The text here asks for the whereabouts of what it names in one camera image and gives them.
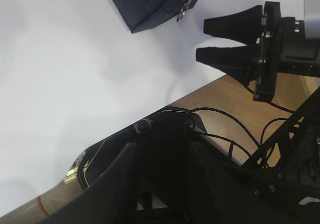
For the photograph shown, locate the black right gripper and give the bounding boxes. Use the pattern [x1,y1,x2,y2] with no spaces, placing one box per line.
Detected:
[195,2,320,102]

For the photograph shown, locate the navy blue lunch bag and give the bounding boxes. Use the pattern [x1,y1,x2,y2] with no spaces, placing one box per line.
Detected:
[112,0,198,34]

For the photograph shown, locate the black floor cables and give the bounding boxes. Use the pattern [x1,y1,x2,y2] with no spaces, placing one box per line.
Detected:
[183,82,301,169]

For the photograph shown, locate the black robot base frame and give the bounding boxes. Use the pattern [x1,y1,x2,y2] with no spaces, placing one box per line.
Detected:
[43,91,320,223]

